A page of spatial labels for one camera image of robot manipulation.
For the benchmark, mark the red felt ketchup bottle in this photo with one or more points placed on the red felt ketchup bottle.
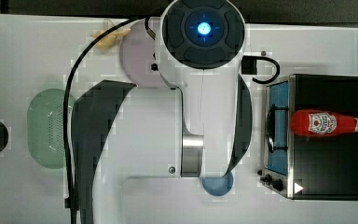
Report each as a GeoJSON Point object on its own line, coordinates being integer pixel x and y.
{"type": "Point", "coordinates": [318, 123]}

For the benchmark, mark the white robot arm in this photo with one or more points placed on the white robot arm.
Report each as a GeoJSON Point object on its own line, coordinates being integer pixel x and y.
{"type": "Point", "coordinates": [197, 124]}

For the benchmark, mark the black toaster oven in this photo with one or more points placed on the black toaster oven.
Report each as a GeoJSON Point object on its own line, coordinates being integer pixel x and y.
{"type": "Point", "coordinates": [310, 167]}

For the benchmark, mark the lilac round plate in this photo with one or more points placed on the lilac round plate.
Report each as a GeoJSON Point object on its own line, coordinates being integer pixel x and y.
{"type": "Point", "coordinates": [136, 56]}

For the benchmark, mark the blue cup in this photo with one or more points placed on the blue cup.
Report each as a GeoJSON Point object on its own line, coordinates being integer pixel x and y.
{"type": "Point", "coordinates": [218, 186]}

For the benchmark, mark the yellow toy banana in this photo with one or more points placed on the yellow toy banana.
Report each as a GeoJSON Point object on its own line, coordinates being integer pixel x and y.
{"type": "Point", "coordinates": [110, 40]}

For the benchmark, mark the green perforated colander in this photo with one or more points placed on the green perforated colander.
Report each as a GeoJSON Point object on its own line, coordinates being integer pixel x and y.
{"type": "Point", "coordinates": [45, 128]}

